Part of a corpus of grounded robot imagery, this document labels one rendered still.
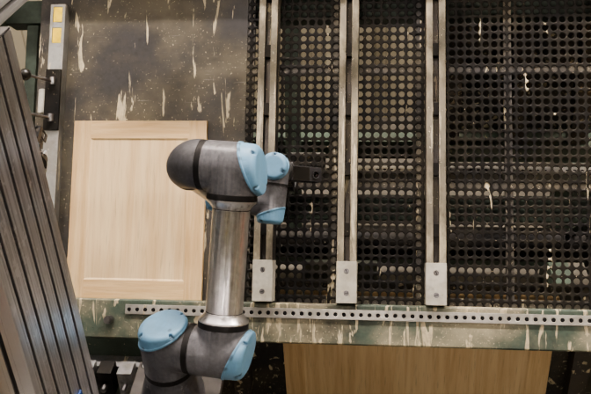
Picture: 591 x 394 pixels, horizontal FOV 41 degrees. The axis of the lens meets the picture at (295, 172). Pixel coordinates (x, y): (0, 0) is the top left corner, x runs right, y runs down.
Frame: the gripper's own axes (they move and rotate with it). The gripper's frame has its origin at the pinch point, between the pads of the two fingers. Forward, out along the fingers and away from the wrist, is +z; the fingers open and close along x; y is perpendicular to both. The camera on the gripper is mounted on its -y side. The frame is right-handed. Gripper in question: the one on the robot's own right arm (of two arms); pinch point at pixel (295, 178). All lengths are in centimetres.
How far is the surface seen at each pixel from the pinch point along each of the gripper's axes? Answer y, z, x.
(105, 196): 61, 1, 6
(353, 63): -17.8, -4.9, -35.4
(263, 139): 9.7, -3.8, -11.9
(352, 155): -17.8, -4.9, -6.9
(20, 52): 183, 188, -94
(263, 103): 9.8, -4.9, -23.0
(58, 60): 78, -2, -38
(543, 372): -81, 37, 61
